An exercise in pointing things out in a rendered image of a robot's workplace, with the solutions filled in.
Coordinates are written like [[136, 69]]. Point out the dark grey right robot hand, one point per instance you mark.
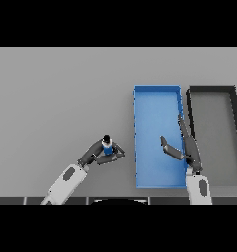
[[190, 148]]

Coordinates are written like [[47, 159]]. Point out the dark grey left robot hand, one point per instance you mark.
[[92, 153]]

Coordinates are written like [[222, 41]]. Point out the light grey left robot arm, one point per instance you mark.
[[64, 183]]

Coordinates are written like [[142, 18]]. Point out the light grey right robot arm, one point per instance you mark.
[[198, 188]]

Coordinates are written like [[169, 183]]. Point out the dark grey bin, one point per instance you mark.
[[215, 131]]

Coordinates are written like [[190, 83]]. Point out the blue bin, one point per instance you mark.
[[156, 138]]

